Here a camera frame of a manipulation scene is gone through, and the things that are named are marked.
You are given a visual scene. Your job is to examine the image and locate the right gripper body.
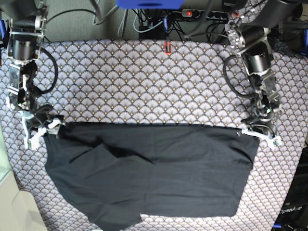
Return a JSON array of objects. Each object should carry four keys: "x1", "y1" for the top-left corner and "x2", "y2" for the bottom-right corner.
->
[{"x1": 20, "y1": 104, "x2": 65, "y2": 149}]

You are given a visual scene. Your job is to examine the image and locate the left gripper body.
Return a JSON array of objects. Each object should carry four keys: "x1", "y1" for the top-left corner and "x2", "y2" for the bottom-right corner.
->
[{"x1": 237, "y1": 115, "x2": 282, "y2": 147}]

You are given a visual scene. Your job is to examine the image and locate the dark grey T-shirt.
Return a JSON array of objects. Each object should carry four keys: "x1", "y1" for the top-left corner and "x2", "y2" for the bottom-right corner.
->
[{"x1": 44, "y1": 123, "x2": 259, "y2": 231}]

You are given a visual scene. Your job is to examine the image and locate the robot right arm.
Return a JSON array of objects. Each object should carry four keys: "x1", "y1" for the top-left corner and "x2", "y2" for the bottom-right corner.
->
[{"x1": 0, "y1": 0, "x2": 64, "y2": 150}]

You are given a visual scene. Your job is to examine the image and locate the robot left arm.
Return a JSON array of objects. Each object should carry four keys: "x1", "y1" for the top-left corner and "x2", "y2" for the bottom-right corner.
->
[{"x1": 227, "y1": 0, "x2": 300, "y2": 149}]

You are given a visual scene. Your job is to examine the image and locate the fan patterned tablecloth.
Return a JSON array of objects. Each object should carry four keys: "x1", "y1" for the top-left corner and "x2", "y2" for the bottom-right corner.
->
[{"x1": 0, "y1": 40, "x2": 308, "y2": 231}]

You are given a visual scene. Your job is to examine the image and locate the black OpenArm case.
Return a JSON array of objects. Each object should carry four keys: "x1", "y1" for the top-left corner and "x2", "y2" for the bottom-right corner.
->
[{"x1": 272, "y1": 147, "x2": 308, "y2": 231}]

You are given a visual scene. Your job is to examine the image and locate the orange table clamp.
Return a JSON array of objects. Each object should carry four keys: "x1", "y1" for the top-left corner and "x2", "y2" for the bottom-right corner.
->
[{"x1": 164, "y1": 41, "x2": 172, "y2": 55}]

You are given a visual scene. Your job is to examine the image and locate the black power strip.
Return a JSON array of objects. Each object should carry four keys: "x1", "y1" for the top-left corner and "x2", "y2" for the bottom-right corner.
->
[{"x1": 180, "y1": 8, "x2": 229, "y2": 20}]

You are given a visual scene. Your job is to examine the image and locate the blue box overhead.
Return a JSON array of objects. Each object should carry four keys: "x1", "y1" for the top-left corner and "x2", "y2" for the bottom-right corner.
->
[{"x1": 116, "y1": 0, "x2": 184, "y2": 9}]

